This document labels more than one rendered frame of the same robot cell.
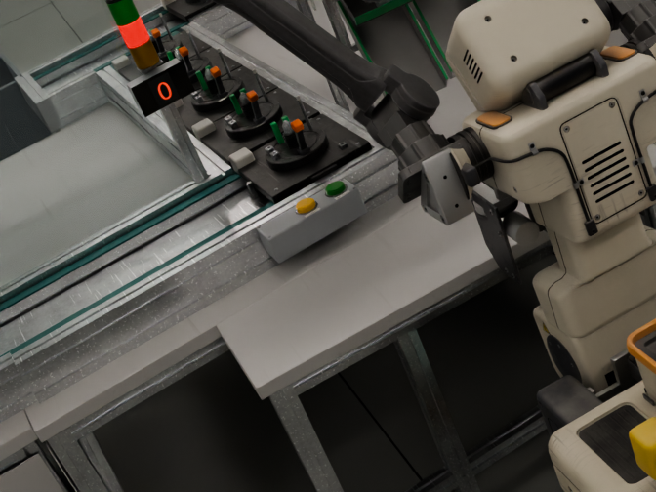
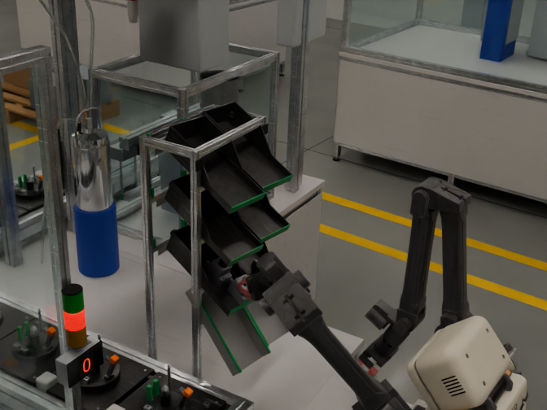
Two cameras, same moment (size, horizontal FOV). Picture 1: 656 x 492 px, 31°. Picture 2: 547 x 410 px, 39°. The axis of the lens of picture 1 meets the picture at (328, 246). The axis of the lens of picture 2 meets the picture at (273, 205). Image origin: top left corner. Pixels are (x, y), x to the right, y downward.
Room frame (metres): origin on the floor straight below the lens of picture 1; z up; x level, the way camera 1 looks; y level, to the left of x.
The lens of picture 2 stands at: (0.92, 0.98, 2.41)
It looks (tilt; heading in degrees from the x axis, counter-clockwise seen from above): 26 degrees down; 314
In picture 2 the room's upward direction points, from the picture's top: 2 degrees clockwise
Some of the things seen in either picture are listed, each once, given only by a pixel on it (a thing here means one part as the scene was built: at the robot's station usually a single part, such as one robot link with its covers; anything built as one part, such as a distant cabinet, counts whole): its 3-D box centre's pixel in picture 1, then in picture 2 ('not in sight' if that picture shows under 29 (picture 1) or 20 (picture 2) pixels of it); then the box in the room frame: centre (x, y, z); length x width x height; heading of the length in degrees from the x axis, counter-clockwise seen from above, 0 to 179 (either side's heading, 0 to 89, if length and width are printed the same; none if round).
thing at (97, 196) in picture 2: not in sight; (91, 158); (3.20, -0.40, 1.32); 0.14 x 0.14 x 0.38
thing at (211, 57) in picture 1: (182, 61); not in sight; (3.00, 0.17, 1.01); 0.24 x 0.24 x 0.13; 14
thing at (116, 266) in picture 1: (184, 240); not in sight; (2.23, 0.28, 0.91); 0.84 x 0.28 x 0.10; 104
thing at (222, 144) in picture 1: (248, 106); (94, 364); (2.53, 0.04, 1.01); 0.24 x 0.24 x 0.13; 14
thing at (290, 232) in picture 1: (311, 220); not in sight; (2.05, 0.01, 0.93); 0.21 x 0.07 x 0.06; 104
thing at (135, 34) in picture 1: (133, 31); (74, 316); (2.35, 0.19, 1.34); 0.05 x 0.05 x 0.05
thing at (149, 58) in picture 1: (143, 53); (76, 333); (2.35, 0.19, 1.29); 0.05 x 0.05 x 0.05
